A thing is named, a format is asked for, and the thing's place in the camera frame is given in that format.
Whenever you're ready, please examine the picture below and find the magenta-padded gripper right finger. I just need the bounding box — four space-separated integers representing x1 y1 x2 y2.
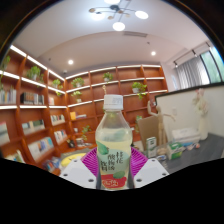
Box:
129 147 170 190

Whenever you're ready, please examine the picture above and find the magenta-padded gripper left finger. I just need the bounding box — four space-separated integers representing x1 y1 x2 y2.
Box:
59 147 101 190

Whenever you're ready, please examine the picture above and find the clear drink bottle white cap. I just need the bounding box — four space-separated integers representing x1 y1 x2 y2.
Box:
95 94 133 191

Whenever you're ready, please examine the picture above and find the green and white carton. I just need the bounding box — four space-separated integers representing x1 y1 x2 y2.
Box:
145 136 158 159

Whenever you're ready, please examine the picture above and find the green tissue box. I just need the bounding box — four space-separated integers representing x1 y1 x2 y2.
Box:
166 141 185 161

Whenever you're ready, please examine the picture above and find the wooden artist mannequin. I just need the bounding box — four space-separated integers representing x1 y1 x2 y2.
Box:
147 101 177 148

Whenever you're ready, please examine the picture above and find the white paper stack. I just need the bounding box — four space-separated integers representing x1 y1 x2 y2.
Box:
171 126 202 146

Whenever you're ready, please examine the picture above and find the wooden shelf unit with books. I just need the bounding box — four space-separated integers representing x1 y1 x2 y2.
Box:
0 44 169 176

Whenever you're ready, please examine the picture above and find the white vase with flowers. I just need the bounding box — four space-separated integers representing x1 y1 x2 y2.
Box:
193 88 211 141

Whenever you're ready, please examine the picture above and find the white partition panel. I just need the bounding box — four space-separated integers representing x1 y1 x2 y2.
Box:
154 83 224 148

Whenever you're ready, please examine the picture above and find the grey curtain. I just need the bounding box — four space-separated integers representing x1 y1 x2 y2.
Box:
175 55 206 90

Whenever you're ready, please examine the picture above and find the window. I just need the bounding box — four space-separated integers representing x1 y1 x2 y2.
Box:
199 46 224 84

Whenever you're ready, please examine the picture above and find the ceiling air vent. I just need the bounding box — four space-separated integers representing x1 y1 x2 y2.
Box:
123 30 148 38

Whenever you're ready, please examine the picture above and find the branched ceiling lamp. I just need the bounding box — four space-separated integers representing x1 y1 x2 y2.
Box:
88 0 150 32

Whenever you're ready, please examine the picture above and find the black ceiling track rail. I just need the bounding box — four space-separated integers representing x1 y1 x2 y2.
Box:
172 41 214 68

